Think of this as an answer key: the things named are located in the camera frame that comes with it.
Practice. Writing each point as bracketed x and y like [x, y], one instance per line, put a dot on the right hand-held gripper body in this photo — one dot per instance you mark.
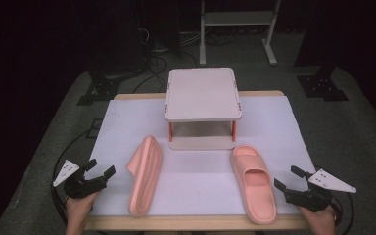
[313, 199]

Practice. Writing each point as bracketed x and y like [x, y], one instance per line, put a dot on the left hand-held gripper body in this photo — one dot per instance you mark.
[81, 187]

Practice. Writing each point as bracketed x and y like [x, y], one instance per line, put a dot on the pink rubber slipper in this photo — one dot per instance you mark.
[145, 176]
[256, 186]

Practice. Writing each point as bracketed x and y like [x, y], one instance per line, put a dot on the white two-tier shoe rack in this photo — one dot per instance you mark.
[202, 94]

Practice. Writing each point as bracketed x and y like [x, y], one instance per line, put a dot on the person's right hand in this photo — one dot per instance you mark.
[321, 222]

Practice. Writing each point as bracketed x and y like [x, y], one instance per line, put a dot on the person's left hand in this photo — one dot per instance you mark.
[78, 212]

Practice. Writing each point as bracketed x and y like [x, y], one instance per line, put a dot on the black stand base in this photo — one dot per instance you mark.
[321, 86]
[101, 89]

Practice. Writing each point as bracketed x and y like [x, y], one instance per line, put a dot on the white table cover sheet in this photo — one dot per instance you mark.
[192, 182]

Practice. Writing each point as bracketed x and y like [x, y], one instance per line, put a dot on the wooden table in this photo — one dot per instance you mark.
[192, 223]

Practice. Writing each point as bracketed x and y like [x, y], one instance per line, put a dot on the white metal desk frame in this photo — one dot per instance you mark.
[238, 18]

